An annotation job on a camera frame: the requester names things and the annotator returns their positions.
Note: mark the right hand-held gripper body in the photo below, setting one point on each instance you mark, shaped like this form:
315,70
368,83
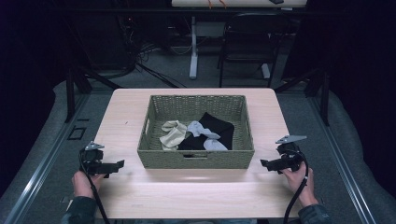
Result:
289,155

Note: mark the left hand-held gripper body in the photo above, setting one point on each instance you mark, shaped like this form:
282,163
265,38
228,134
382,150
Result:
92,155

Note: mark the person's left hand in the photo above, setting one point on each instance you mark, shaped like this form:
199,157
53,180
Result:
82,183

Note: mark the person's right hand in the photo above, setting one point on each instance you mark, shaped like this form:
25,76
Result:
299,183

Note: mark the green woven basket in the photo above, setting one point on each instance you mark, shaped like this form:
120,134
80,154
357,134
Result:
162,160

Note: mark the cream sock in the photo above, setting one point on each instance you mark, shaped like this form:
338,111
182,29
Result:
172,137

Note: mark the black cloth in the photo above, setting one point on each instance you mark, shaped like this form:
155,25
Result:
218,126

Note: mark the black metal stand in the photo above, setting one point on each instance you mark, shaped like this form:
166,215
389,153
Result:
324,96
70,93

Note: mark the light grey sock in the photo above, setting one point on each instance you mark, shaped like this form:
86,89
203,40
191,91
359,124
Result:
199,128

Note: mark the black chair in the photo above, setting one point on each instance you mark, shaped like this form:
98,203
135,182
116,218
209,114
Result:
252,37

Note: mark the desk with white legs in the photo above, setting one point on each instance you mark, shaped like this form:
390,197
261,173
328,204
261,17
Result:
193,56

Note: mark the black floor socket frame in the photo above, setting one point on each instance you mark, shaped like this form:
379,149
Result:
70,133

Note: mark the metal floor rail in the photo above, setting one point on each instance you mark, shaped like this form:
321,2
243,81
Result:
40,174
345,174

